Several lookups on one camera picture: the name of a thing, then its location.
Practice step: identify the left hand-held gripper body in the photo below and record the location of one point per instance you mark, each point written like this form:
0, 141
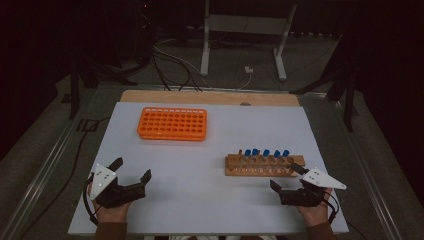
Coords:
115, 195

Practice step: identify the black tripod stand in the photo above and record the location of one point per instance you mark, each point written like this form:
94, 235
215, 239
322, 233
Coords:
349, 106
74, 93

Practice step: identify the person's right hand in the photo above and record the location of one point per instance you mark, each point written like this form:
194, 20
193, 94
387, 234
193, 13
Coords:
315, 215

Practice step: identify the person's left hand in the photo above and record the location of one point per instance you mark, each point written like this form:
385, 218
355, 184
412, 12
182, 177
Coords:
113, 215

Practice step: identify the orange plastic test tube rack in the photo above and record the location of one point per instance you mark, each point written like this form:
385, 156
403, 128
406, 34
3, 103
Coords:
171, 131

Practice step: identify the test tube with blue stopper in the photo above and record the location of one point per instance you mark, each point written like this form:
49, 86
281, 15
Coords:
247, 152
255, 151
266, 153
277, 153
286, 153

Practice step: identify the grey metal stand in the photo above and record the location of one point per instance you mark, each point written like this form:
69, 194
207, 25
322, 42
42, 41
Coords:
248, 24

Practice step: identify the wooden test tube rack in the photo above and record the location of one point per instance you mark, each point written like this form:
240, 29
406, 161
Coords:
260, 171

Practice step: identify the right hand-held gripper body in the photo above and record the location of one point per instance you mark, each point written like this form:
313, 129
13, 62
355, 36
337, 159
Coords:
300, 197

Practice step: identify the metal floor rail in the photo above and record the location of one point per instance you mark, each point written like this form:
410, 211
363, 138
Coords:
368, 176
42, 176

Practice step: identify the white table mat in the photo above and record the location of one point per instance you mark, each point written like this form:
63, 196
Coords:
200, 200

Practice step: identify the white plug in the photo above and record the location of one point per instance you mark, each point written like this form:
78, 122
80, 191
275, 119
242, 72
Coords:
248, 70

